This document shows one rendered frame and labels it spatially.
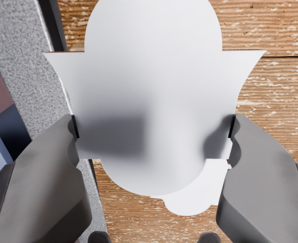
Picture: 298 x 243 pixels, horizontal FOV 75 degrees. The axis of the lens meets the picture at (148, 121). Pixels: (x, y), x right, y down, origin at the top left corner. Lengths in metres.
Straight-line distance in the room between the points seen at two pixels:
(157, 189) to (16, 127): 0.55
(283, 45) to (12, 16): 0.31
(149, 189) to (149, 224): 0.29
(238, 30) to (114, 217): 0.37
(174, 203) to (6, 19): 0.34
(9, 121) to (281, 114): 0.64
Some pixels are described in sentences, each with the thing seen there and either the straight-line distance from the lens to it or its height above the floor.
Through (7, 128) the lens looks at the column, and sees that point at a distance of 0.65.
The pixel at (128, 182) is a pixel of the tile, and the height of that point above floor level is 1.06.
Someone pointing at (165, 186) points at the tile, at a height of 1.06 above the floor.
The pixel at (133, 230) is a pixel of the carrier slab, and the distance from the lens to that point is 0.47.
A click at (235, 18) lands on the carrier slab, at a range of 0.25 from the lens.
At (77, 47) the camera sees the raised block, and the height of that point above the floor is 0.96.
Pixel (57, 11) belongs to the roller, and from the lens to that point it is 0.27.
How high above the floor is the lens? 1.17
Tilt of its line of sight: 60 degrees down
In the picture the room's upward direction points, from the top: 178 degrees counter-clockwise
